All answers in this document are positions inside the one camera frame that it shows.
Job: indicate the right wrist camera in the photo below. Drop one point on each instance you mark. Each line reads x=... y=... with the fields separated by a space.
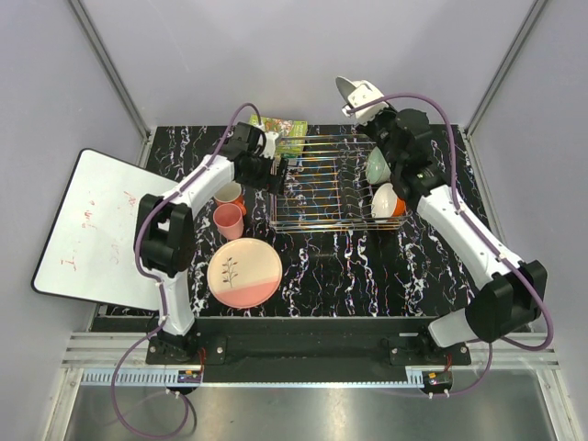
x=366 y=93

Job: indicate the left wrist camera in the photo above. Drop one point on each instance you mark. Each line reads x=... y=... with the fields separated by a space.
x=272 y=139

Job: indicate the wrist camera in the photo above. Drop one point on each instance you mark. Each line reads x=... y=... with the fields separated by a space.
x=366 y=93
x=272 y=139

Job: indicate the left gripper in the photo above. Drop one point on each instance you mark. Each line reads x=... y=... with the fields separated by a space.
x=274 y=182

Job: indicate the pink plastic cup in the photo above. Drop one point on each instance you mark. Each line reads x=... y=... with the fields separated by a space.
x=228 y=219

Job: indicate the green children's book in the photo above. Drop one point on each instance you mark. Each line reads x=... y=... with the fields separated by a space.
x=292 y=134

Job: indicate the white board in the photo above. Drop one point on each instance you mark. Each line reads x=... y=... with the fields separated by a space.
x=89 y=251

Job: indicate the small orange white bowl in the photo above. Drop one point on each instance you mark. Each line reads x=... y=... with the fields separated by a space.
x=386 y=205

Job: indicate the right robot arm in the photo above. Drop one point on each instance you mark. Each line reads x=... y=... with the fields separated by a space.
x=510 y=290

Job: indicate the green celadon bowl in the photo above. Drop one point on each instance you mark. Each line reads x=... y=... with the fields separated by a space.
x=377 y=170

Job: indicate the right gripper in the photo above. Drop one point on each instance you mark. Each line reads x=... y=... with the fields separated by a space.
x=366 y=129

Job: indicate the wire dish rack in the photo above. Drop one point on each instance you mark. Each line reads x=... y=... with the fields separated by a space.
x=326 y=189

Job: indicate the white cable duct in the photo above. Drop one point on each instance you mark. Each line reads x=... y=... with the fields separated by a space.
x=142 y=377

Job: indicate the cream pink leaf plate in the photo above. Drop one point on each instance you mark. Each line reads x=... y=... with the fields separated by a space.
x=244 y=273

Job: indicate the orange mug white inside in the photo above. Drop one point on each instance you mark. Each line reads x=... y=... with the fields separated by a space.
x=231 y=193

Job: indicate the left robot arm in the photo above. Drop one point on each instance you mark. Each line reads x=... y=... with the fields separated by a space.
x=164 y=243

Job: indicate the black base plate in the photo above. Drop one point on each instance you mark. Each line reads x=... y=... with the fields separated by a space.
x=313 y=331

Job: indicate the white scalloped plate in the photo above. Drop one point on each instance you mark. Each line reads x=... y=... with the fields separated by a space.
x=346 y=87

